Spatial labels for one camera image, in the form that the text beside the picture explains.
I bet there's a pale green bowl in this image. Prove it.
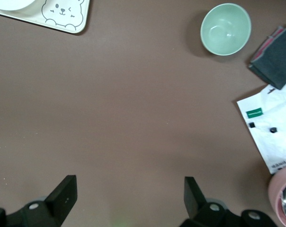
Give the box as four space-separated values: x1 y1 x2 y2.
200 3 252 56

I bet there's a dark grey folded cloth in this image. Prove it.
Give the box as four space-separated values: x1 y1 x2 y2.
248 22 286 90

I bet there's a white plastic bag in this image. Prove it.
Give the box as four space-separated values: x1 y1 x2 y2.
236 78 286 175

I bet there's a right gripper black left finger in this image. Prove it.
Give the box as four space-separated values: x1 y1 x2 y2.
21 175 77 227

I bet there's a cream bear print tray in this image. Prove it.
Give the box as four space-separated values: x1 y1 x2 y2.
0 0 91 34

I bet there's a pink bowl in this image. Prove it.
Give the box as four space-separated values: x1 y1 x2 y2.
268 165 286 227

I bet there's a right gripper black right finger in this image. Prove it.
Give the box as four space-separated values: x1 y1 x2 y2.
180 176 229 227

